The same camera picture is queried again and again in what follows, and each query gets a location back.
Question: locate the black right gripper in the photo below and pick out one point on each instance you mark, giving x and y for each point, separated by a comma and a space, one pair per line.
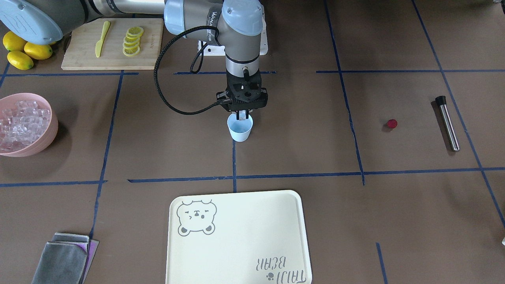
243, 115

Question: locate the red strawberry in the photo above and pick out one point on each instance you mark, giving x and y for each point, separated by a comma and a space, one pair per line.
392, 124

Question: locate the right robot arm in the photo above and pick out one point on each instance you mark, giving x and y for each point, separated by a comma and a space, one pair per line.
236, 25

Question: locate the light blue plastic cup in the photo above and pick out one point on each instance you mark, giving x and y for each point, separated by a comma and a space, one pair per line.
239, 129

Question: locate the pink bowl of ice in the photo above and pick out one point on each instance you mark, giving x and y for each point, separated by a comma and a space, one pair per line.
28, 124

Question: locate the cream bear serving tray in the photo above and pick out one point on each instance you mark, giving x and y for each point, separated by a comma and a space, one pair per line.
238, 238

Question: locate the lemon slices row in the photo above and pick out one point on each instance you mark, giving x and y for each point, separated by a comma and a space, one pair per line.
132, 40

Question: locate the yellow plastic knife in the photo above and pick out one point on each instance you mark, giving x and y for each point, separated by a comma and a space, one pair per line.
99, 44

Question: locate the bamboo cutting board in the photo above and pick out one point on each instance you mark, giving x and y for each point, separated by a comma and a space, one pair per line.
80, 54

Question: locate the steel muddler black tip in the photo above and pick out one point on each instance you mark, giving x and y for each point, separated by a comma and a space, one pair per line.
441, 102

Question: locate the yellow lemon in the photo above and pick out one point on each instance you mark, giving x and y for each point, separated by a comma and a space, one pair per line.
13, 42
38, 52
20, 60

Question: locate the grey folded cloth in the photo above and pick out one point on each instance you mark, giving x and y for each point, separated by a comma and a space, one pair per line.
66, 259

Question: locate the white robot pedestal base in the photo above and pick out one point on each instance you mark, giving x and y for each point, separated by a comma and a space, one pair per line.
211, 50

